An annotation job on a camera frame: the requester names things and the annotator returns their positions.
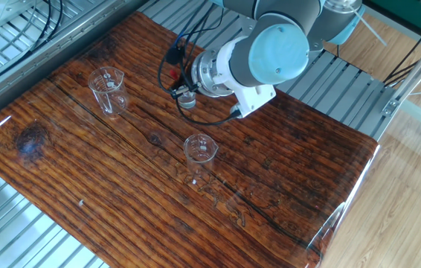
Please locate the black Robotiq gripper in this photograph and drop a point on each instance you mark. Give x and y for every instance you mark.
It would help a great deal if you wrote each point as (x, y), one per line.
(189, 74)

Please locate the small glass reagent bottle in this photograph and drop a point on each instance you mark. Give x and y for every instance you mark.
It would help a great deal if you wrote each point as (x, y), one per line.
(187, 102)

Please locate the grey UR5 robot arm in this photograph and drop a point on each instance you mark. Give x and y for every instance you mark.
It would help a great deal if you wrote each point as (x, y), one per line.
(277, 52)

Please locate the silver wrist coupling flange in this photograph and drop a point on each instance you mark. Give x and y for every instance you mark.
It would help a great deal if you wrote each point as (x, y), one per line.
(207, 74)

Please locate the tall clear glass beaker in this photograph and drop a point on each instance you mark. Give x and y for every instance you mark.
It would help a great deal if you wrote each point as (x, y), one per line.
(115, 104)

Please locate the small clear glass beaker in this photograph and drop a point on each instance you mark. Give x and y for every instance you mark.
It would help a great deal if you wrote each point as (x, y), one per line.
(199, 156)

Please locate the glossy wood-pattern mat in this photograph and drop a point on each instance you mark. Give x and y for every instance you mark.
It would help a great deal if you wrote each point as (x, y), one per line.
(158, 186)

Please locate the white zip tie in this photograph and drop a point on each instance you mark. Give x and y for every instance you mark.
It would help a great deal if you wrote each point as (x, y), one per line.
(368, 26)

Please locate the grey metal table rail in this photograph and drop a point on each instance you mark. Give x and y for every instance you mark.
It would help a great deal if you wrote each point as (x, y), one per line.
(9, 87)

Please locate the aluminium frame post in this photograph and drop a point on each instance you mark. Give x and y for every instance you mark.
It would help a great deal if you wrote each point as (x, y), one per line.
(415, 70)

